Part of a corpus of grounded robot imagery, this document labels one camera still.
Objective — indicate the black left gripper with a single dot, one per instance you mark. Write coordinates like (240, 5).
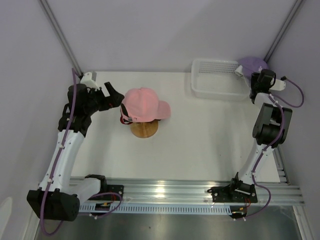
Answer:
(113, 100)

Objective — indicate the red LA baseball cap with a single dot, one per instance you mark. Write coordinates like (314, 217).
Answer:
(125, 120)

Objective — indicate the pink baseball cap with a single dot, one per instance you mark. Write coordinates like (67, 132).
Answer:
(145, 102)

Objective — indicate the wooden hat stand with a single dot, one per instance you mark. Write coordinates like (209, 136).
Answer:
(144, 129)

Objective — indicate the lavender LA baseball cap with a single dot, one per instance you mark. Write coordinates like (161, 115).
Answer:
(251, 65)

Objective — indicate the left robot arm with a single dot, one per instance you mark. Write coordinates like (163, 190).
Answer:
(55, 199)

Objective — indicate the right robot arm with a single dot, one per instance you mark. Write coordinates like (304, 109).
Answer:
(269, 131)

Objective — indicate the white perforated plastic basket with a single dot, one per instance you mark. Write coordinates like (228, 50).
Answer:
(217, 80)

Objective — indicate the white baseball cap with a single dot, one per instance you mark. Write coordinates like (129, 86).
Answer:
(240, 73)

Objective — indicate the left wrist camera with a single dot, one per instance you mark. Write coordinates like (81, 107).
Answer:
(89, 80)

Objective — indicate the left aluminium frame post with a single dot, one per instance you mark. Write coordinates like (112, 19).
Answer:
(49, 14)

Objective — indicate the aluminium frame post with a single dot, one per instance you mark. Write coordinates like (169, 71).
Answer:
(284, 28)
(49, 14)

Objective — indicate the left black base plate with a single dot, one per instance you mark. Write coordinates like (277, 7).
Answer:
(111, 193)

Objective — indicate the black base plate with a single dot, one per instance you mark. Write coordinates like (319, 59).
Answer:
(111, 193)
(226, 195)

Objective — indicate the aluminium mounting rail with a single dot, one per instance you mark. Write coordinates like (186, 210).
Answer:
(194, 192)

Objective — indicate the white slotted cable duct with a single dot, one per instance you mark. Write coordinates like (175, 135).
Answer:
(139, 208)

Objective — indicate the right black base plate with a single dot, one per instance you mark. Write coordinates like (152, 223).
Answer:
(226, 195)

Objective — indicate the right aluminium frame post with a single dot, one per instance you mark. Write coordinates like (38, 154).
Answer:
(284, 28)

